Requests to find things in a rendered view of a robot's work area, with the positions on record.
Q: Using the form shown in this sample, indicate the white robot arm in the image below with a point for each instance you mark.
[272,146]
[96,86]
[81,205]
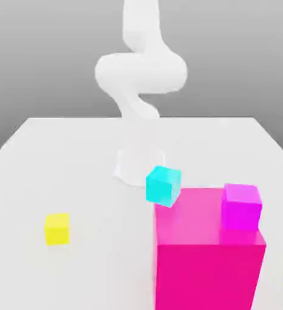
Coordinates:
[141,70]

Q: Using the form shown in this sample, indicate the small cyan cube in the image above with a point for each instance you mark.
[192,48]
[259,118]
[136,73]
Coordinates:
[161,186]

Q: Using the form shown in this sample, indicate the small yellow cube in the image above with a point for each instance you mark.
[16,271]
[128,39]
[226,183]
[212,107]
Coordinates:
[57,229]

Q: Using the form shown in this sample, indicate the small magenta cube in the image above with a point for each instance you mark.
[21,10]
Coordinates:
[240,210]

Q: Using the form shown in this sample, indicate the large pink box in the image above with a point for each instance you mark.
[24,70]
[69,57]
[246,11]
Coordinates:
[204,266]

